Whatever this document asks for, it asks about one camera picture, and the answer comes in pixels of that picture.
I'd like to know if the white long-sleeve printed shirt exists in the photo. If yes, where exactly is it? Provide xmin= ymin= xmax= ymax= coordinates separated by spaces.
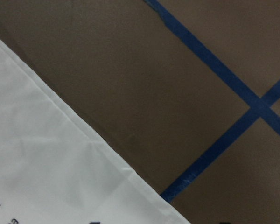
xmin=0 ymin=40 xmax=187 ymax=224

